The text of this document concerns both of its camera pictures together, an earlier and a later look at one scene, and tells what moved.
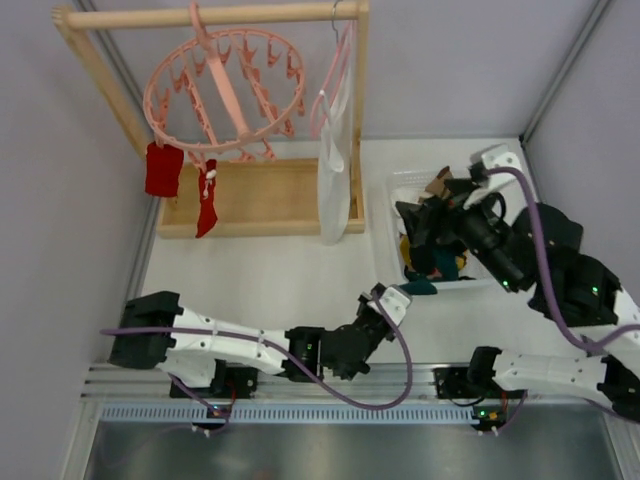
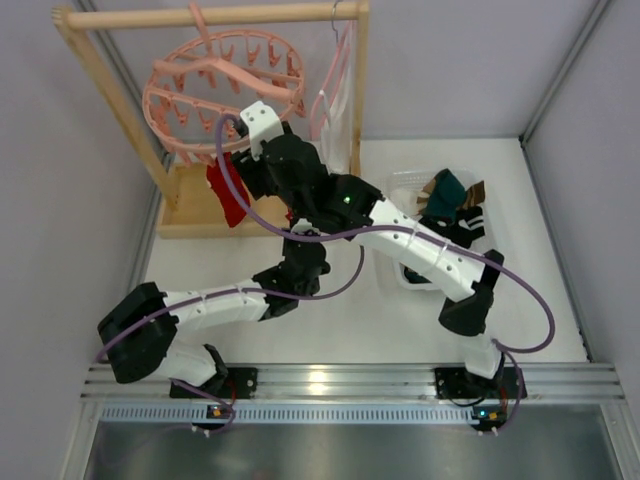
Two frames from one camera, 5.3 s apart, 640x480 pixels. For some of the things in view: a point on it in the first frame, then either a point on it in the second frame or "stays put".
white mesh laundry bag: [335, 151] stays put
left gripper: [373, 316] to [300, 232]
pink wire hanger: [334, 76] stays put
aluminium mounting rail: [279, 385] stays put
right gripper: [445, 220] to [248, 168]
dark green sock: [419, 287] to [447, 196]
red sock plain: [163, 169] to [233, 210]
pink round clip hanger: [237, 92] stays put
